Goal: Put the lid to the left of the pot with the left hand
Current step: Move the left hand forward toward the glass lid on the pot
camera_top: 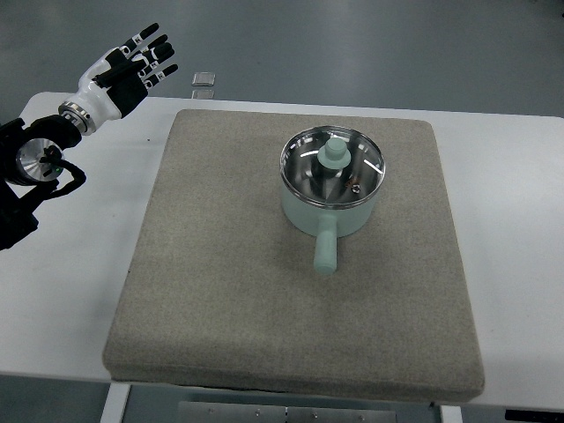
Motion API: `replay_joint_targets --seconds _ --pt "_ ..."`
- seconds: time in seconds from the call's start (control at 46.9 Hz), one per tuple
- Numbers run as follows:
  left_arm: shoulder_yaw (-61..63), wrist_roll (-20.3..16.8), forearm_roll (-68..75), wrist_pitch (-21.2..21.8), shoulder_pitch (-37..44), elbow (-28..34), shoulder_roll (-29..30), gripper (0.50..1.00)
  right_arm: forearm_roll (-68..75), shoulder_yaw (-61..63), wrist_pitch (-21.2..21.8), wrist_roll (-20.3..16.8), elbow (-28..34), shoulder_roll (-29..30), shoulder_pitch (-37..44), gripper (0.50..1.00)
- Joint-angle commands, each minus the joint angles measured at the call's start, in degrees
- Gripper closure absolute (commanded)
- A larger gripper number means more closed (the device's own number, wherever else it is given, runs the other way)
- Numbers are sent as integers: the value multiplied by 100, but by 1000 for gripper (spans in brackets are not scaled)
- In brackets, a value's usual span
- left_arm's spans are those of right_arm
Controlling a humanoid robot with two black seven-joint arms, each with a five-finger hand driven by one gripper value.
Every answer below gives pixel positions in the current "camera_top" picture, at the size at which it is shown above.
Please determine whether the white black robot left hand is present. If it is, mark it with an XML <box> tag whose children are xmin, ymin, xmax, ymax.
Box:
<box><xmin>58</xmin><ymin>23</ymin><xmax>178</xmax><ymax>135</ymax></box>

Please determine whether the glass lid with green knob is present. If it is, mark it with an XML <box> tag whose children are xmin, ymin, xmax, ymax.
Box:
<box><xmin>279</xmin><ymin>125</ymin><xmax>386</xmax><ymax>210</ymax></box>

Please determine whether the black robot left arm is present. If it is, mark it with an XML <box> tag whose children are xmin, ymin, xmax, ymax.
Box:
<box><xmin>1</xmin><ymin>115</ymin><xmax>87</xmax><ymax>250</ymax></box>

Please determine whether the metal floor plate lower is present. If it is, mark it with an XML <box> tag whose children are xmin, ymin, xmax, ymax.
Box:
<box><xmin>191</xmin><ymin>89</ymin><xmax>215</xmax><ymax>100</ymax></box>

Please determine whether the beige fabric mat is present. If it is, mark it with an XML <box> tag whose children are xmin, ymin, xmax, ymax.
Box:
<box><xmin>102</xmin><ymin>110</ymin><xmax>485</xmax><ymax>402</ymax></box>

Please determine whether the mint green pot with handle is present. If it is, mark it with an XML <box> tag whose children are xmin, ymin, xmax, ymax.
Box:
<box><xmin>281</xmin><ymin>182</ymin><xmax>378</xmax><ymax>275</ymax></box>

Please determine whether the white table frame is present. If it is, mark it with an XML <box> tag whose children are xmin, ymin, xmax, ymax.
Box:
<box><xmin>100</xmin><ymin>382</ymin><xmax>131</xmax><ymax>423</ymax></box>

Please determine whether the metal bracket under table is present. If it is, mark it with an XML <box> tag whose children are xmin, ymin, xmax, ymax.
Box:
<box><xmin>176</xmin><ymin>401</ymin><xmax>397</xmax><ymax>423</ymax></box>

